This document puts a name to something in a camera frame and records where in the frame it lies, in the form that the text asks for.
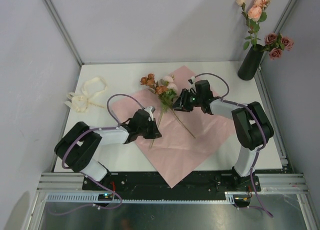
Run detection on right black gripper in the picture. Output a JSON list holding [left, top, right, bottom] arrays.
[[170, 89, 203, 113]]

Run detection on light pink carnation stem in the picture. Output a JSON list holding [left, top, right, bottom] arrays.
[[149, 75, 179, 150]]

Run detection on pink wrapping paper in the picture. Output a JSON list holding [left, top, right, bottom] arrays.
[[108, 65, 239, 183]]

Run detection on rust orange rose stem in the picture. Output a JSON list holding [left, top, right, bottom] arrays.
[[140, 73, 196, 138]]

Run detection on cream printed ribbon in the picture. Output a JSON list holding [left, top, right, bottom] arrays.
[[64, 76, 108, 113]]

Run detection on mauve rose stem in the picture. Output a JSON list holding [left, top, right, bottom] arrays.
[[262, 33, 294, 60]]

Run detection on peach rose stem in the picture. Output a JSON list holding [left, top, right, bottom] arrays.
[[235, 0, 271, 50]]

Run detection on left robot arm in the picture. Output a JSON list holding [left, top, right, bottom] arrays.
[[54, 106, 162, 190]]

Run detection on black cylindrical vase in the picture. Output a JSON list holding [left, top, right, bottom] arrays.
[[237, 44, 264, 81]]

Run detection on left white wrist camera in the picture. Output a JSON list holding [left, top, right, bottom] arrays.
[[144, 106, 155, 116]]

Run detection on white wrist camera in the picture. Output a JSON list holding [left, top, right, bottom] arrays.
[[188, 76, 196, 85], [144, 106, 155, 116]]

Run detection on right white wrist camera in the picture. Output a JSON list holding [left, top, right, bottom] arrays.
[[188, 76, 196, 85]]

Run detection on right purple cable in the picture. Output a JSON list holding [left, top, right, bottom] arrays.
[[193, 72, 275, 218]]

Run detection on white slotted cable duct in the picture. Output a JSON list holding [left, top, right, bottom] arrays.
[[44, 191, 253, 205]]

